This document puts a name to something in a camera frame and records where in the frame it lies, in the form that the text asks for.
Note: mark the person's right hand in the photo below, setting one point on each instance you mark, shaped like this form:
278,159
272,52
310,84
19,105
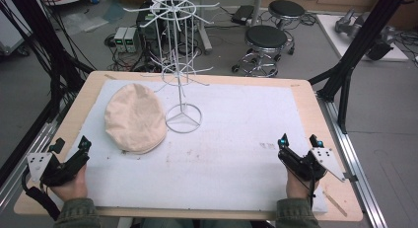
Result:
295,188

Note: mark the thin wooden stick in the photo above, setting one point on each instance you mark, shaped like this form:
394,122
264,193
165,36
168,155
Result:
335,203

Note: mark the beige cloth hat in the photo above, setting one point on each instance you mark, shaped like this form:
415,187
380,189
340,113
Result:
135,117

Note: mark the grey bench power supply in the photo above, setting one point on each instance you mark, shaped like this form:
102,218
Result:
120,39
131,39

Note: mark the person's left hand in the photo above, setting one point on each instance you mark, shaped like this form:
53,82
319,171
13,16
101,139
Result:
70,188

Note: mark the small black round stool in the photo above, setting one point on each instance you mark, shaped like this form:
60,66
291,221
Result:
286,9

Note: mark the large black round stool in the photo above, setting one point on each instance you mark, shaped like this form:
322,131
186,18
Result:
263,50

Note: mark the white platform board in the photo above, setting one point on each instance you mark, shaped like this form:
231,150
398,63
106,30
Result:
358,40

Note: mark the aluminium rail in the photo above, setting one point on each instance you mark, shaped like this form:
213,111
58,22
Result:
355,162
29,152

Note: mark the black flat box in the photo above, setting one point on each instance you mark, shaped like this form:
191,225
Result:
243,14

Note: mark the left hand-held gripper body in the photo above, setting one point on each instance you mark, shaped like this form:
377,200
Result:
49,170

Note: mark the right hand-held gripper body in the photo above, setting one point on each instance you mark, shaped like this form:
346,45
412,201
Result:
317,164

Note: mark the grey metal post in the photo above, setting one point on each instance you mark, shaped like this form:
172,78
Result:
258,6

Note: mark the black metal frame stand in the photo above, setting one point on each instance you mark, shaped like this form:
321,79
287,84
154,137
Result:
49,50
358,53

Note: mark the white foam mat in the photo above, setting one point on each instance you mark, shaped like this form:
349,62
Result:
213,162

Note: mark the black computer tower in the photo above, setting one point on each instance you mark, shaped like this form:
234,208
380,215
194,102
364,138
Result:
149,24

